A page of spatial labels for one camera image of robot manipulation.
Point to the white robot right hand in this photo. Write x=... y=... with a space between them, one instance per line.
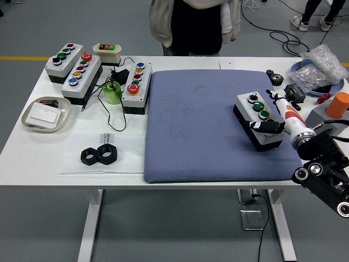
x=291 y=117

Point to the grey four-button control box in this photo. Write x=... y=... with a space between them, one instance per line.
x=245 y=103
x=69 y=62

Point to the grey five-button mushroom-button box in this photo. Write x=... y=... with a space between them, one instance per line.
x=87 y=75
x=133 y=99

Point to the small black connector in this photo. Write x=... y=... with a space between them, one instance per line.
x=296 y=106

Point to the black module with green terminal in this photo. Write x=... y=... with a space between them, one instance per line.
x=295 y=94

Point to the grey block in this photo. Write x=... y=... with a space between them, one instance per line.
x=317 y=114

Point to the small red item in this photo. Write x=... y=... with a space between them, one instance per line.
x=324 y=98

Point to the black double gear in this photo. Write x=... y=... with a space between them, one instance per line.
x=276 y=80

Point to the clear bag of metal parts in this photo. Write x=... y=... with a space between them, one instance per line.
x=308 y=77

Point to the blue-grey padded mat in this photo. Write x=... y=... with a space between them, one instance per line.
x=191 y=122

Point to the background person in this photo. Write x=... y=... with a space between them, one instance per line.
x=309 y=11

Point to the metal floor socket box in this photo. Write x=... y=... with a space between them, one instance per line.
x=252 y=219

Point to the white table leg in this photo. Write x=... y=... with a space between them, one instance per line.
x=283 y=232
x=88 y=232

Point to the clear printed plastic bag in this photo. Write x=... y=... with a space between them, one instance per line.
x=128 y=155

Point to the green tape roll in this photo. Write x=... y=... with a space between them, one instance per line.
x=113 y=95

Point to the large black hex nut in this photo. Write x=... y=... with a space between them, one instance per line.
x=113 y=158
x=84 y=161

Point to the white shallow tray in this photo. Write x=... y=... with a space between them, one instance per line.
x=65 y=107

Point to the small dark brown item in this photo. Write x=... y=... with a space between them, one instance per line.
x=50 y=103

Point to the cream three-button switch box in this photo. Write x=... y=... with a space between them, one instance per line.
x=109 y=56

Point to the white switch plate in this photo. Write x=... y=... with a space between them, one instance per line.
x=43 y=114

